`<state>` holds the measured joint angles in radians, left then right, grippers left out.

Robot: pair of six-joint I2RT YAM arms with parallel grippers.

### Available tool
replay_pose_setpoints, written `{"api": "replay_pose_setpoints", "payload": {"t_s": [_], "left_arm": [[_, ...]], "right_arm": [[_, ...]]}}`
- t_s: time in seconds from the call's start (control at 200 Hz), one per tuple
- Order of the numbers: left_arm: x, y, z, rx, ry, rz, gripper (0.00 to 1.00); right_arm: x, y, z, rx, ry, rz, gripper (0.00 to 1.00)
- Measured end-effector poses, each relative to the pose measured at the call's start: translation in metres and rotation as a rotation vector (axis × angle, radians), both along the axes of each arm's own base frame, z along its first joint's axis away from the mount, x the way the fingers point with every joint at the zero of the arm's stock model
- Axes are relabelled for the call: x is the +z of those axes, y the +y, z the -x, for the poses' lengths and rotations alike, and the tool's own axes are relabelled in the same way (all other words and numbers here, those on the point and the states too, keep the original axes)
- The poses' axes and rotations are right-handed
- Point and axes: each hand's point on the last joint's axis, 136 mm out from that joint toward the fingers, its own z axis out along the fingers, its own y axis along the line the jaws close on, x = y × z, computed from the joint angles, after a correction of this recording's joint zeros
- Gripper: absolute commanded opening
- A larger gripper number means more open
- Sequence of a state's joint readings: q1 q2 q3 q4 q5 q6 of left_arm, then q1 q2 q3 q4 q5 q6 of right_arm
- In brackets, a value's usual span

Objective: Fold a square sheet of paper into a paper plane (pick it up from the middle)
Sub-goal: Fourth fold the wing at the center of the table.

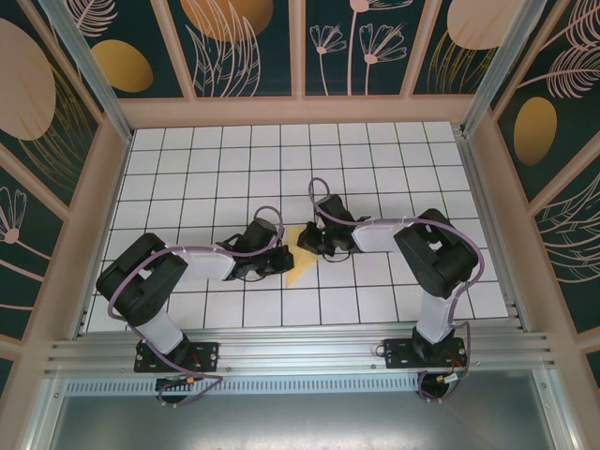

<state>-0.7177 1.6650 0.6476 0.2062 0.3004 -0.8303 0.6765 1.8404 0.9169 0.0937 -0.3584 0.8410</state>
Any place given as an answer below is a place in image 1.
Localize aluminium side rail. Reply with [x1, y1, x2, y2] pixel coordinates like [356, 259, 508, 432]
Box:
[457, 133, 533, 334]

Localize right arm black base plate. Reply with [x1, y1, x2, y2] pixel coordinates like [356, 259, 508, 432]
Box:
[382, 337, 471, 370]

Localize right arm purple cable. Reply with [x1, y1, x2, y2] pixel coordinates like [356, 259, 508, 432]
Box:
[307, 176, 485, 405]

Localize yellow cloth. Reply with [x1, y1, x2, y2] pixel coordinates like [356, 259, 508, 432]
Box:
[283, 225, 320, 288]

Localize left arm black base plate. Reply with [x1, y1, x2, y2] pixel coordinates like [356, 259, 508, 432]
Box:
[134, 340, 221, 375]

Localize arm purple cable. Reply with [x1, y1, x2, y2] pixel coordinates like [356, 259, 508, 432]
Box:
[307, 176, 485, 405]
[106, 204, 287, 409]

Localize slotted grey cable duct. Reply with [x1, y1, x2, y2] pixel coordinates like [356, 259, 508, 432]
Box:
[65, 378, 421, 396]

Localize long aluminium base rail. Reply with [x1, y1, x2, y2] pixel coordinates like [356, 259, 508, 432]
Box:
[44, 327, 559, 376]

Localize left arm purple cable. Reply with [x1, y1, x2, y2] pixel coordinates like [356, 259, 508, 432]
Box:
[106, 204, 287, 409]

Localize aluminium corner post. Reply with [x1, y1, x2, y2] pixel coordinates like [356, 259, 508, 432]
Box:
[39, 0, 135, 144]
[458, 0, 545, 137]

